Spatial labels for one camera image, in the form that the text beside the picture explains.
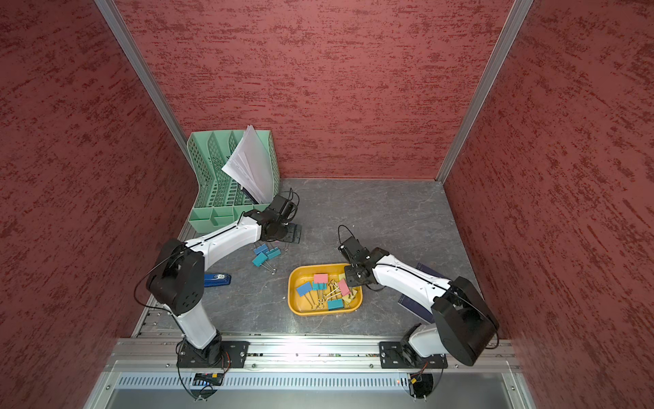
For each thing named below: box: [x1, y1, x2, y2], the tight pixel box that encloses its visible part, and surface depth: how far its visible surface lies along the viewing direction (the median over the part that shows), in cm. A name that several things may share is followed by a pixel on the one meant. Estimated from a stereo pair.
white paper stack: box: [221, 124, 275, 205], surface depth 98 cm
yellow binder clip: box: [341, 288, 358, 309], surface depth 85 cm
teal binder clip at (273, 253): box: [265, 247, 282, 260], surface depth 97 cm
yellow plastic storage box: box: [287, 263, 364, 317], surface depth 87 cm
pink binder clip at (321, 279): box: [313, 273, 329, 284], surface depth 89 cm
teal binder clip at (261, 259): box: [252, 252, 277, 276], surface depth 94 cm
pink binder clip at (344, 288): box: [338, 278, 351, 296], surface depth 86 cm
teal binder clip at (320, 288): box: [312, 282, 328, 310], surface depth 87 cm
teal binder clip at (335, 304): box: [327, 298, 345, 312], surface depth 85 cm
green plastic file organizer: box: [186, 129, 281, 236], surface depth 105 cm
